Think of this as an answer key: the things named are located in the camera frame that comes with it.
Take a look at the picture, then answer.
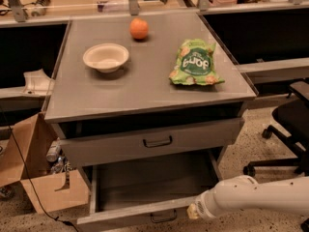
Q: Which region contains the grey drawer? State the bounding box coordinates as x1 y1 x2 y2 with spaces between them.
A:
77 150 221 232
51 117 244 167

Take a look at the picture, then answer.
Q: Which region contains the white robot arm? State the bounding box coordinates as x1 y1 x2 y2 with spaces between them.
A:
187 175 309 219

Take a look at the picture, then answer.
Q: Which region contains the grey drawer cabinet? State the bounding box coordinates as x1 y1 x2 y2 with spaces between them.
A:
43 11 258 169

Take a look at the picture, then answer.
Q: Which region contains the grey top drawer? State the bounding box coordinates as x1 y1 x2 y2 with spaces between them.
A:
51 117 244 167

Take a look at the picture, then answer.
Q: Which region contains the black office chair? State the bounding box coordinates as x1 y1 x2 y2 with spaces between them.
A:
242 80 309 232

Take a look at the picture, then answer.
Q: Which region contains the green snack bag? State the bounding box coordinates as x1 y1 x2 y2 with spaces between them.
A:
169 39 224 86

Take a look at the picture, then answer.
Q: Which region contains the plastic bottle in box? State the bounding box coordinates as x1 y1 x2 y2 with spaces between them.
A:
46 140 61 162

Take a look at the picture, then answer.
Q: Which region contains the white paper bowl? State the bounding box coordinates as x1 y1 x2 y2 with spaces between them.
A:
83 43 129 73

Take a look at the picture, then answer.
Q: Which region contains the brown cardboard box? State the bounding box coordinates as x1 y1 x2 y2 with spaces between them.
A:
0 113 89 214

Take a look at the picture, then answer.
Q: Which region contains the orange fruit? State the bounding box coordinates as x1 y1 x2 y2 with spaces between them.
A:
129 18 149 40

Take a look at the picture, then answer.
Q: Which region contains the black white handheld tool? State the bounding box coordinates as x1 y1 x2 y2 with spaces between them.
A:
31 0 50 16

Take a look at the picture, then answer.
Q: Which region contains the black floor cable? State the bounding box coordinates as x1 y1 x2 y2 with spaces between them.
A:
0 104 80 232

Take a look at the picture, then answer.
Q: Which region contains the white plastic bracket part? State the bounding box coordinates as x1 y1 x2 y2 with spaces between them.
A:
22 69 55 97

